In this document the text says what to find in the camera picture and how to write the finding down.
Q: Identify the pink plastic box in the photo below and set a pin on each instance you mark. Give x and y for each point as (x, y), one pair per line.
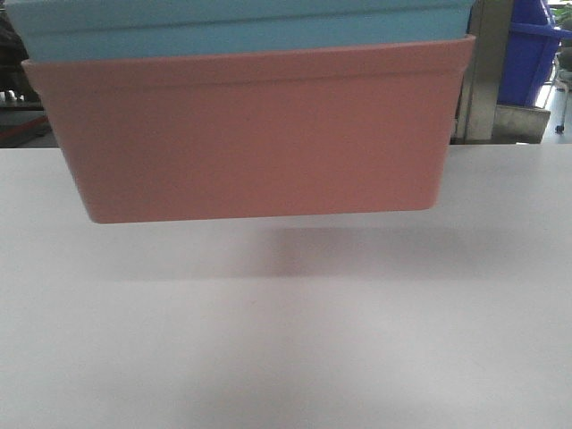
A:
(354, 129)

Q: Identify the light blue plastic box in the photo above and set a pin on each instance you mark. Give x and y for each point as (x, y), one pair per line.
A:
(63, 31)

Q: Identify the stainless steel shelf rack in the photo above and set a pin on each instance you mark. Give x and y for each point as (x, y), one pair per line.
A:
(480, 119)

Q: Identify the blue crate right of post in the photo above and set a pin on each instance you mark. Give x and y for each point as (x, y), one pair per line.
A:
(532, 43)

